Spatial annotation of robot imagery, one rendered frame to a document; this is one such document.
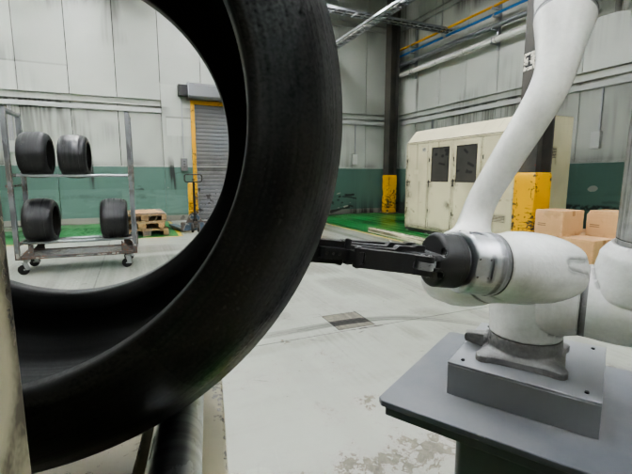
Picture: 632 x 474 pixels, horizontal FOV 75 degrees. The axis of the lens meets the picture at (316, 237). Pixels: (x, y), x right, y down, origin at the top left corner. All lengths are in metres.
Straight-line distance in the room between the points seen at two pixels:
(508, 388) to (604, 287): 0.28
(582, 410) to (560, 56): 0.64
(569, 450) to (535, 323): 0.24
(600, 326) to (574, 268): 0.33
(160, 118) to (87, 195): 2.58
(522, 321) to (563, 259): 0.36
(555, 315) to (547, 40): 0.52
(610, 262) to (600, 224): 4.88
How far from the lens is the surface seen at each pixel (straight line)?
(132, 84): 11.63
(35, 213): 5.78
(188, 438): 0.40
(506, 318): 1.00
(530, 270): 0.62
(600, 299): 0.97
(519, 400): 1.00
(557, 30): 0.86
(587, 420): 0.99
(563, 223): 5.62
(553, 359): 1.05
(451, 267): 0.56
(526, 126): 0.80
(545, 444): 0.95
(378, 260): 0.50
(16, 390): 0.25
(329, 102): 0.35
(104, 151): 11.44
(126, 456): 0.61
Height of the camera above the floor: 1.14
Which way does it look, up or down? 8 degrees down
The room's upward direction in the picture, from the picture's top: straight up
